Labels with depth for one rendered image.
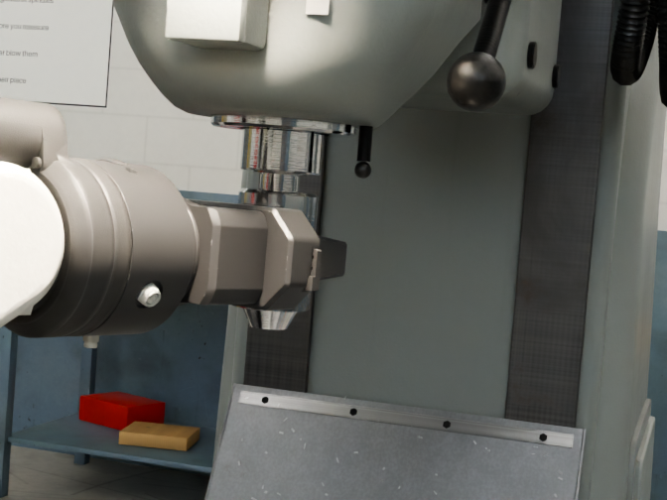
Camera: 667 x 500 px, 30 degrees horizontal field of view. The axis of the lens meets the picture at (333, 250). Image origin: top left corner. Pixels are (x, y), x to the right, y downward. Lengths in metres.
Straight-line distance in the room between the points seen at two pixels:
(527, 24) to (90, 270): 0.37
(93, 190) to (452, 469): 0.56
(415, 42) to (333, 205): 0.45
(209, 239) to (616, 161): 0.51
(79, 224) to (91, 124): 4.97
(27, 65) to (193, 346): 1.46
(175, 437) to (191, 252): 4.16
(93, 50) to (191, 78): 4.91
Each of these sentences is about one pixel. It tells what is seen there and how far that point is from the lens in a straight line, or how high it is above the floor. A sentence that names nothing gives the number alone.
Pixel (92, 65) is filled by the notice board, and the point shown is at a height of 1.71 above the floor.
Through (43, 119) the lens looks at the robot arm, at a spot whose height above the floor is 1.29.
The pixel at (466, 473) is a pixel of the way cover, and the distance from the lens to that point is 1.07.
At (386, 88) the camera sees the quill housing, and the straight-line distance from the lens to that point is 0.68.
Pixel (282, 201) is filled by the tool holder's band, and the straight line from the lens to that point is 0.71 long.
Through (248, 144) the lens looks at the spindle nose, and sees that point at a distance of 0.72.
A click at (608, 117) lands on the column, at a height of 1.35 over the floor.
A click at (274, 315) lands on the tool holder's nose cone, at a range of 0.72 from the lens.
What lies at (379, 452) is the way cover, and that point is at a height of 1.05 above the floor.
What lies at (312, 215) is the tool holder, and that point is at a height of 1.26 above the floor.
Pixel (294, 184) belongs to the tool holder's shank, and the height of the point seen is 1.27.
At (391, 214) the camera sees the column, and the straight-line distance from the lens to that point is 1.10.
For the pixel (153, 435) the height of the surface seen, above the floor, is 0.28.
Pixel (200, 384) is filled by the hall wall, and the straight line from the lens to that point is 5.35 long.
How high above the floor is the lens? 1.28
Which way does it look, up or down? 3 degrees down
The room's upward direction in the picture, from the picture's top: 5 degrees clockwise
